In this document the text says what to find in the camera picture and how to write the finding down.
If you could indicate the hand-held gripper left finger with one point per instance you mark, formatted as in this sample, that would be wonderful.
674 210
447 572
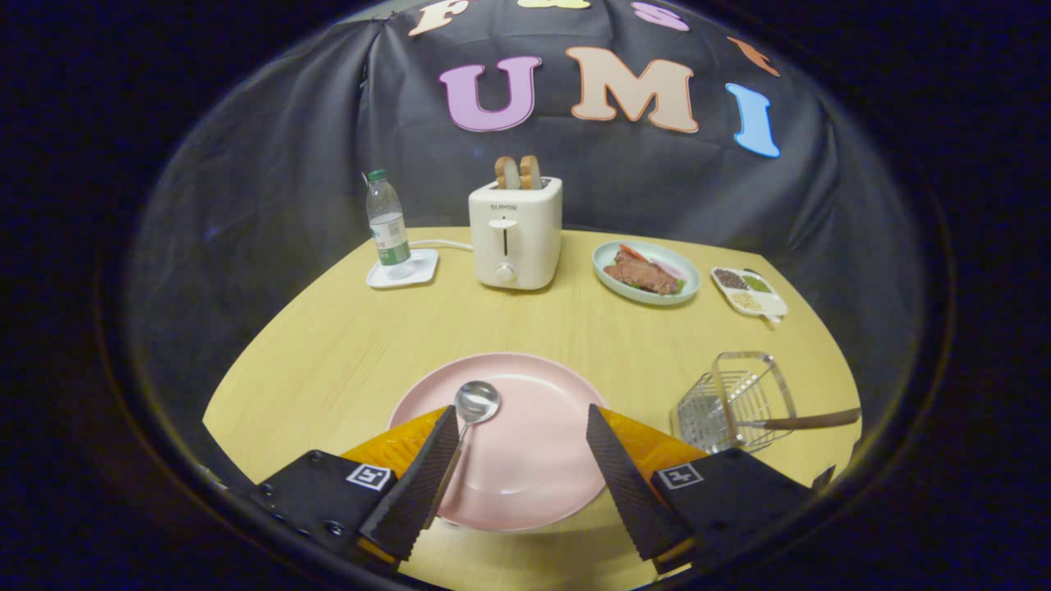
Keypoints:
423 484

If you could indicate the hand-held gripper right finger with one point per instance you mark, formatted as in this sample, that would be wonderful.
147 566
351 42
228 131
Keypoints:
628 492

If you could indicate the metal spoon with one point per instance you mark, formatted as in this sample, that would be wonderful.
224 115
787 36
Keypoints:
476 402

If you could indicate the pink plate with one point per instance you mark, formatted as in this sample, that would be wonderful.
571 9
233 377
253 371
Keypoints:
525 447

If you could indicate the white square coaster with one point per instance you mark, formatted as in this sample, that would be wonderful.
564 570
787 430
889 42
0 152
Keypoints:
423 275

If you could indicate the pale green food plate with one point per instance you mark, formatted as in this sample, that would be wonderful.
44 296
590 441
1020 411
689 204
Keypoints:
690 285

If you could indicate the brown steak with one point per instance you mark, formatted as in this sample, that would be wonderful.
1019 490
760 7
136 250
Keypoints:
640 275

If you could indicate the pink ham slice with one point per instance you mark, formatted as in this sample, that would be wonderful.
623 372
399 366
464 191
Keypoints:
669 269

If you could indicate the white divided seasoning dish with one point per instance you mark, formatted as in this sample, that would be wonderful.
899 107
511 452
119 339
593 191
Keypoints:
747 290

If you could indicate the red tomato slice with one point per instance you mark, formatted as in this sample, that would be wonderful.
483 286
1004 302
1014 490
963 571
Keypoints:
632 251

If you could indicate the white toaster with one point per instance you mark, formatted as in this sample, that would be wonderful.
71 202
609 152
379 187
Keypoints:
530 242

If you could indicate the clear plastic water bottle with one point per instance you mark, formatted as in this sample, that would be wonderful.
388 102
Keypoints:
387 222

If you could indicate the black backdrop cloth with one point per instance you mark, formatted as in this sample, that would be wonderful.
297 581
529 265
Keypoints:
287 164

